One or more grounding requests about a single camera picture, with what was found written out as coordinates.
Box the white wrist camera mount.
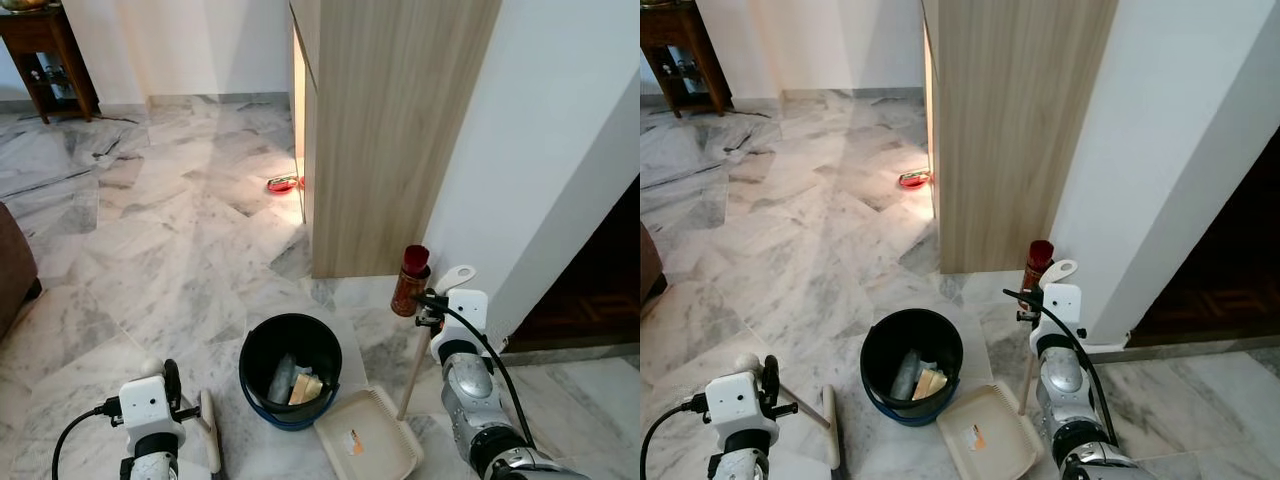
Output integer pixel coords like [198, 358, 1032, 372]
[440, 290, 489, 351]
[1040, 284, 1084, 346]
[706, 372, 779, 451]
[118, 375, 187, 453]

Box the dark wooden staircase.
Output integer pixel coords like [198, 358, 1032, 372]
[505, 180, 641, 353]

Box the brown sofa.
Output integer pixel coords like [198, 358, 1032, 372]
[640, 222, 669, 306]
[0, 203, 43, 341]

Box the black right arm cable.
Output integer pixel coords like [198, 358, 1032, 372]
[1003, 288, 1116, 446]
[413, 288, 511, 421]

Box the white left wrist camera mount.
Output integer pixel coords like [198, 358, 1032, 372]
[706, 372, 779, 451]
[118, 375, 187, 453]

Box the brown cardboard piece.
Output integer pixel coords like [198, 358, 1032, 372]
[912, 365, 949, 401]
[288, 372, 326, 406]

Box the red cylindrical can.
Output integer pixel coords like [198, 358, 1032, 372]
[390, 245, 433, 318]
[1020, 240, 1056, 296]

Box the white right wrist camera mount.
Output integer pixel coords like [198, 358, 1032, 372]
[1040, 284, 1084, 346]
[440, 290, 489, 351]

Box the light wooden cabinet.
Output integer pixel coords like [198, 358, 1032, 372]
[922, 0, 1119, 276]
[290, 0, 503, 281]

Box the dark wooden side table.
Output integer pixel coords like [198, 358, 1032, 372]
[0, 0, 101, 126]
[640, 0, 736, 119]

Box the beige dustpan with white handle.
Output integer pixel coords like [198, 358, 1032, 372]
[315, 264, 478, 480]
[937, 260, 1078, 480]

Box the black plastic bucket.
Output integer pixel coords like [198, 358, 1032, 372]
[860, 308, 964, 428]
[238, 313, 343, 431]

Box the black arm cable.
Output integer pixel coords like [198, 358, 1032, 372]
[640, 395, 713, 480]
[413, 288, 511, 421]
[1003, 288, 1116, 446]
[52, 400, 123, 480]

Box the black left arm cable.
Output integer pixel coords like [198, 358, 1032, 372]
[52, 400, 123, 480]
[640, 395, 713, 480]

